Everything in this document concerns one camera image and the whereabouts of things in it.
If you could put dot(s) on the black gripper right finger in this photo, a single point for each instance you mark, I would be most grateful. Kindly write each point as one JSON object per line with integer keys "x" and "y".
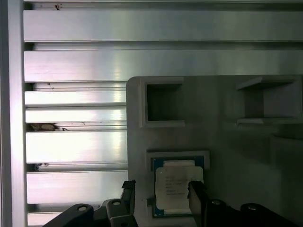
{"x": 213, "y": 215}

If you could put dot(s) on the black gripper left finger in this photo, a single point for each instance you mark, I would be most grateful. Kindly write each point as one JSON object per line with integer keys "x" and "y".
{"x": 111, "y": 212}

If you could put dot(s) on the silver CPU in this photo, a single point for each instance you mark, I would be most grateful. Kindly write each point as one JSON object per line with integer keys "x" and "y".
{"x": 172, "y": 189}

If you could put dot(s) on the grey parts rack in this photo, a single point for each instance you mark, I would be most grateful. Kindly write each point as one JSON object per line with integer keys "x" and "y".
{"x": 225, "y": 165}

